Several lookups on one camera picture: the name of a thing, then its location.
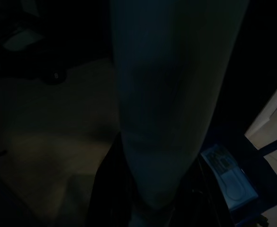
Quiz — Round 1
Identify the white flat packet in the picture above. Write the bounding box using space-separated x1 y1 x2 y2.
201 144 259 212

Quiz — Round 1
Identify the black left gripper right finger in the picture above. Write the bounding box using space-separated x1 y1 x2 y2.
173 155 234 227

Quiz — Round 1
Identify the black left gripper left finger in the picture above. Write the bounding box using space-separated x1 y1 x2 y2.
85 139 134 227

